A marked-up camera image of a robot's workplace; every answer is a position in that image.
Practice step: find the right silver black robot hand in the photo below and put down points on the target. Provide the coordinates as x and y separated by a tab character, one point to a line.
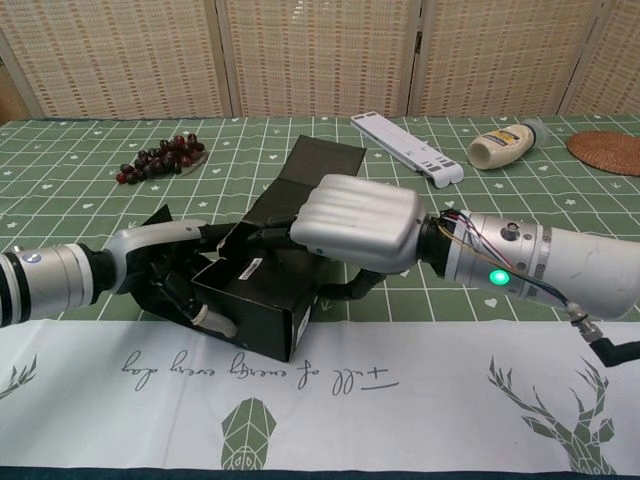
360	220

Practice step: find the round brown woven coaster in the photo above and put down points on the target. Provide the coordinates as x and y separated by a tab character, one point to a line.
610	152

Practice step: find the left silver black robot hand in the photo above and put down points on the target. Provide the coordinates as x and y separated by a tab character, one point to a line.
150	235

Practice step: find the white folding stand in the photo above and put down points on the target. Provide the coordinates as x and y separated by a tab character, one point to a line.
400	145

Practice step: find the woven bamboo folding screen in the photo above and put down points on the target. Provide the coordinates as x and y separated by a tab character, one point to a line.
320	50

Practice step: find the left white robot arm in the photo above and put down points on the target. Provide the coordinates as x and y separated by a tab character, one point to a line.
50	280

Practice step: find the green checked deer tablecloth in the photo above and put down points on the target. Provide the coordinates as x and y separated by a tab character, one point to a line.
100	400

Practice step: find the dark red grape bunch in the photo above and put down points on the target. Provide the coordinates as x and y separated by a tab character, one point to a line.
160	160

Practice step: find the black cardboard box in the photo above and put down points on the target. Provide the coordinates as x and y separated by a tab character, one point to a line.
265	300

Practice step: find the cream mayonnaise squeeze bottle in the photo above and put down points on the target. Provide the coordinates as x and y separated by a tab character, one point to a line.
500	147

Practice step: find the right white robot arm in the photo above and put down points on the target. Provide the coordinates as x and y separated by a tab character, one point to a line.
590	270

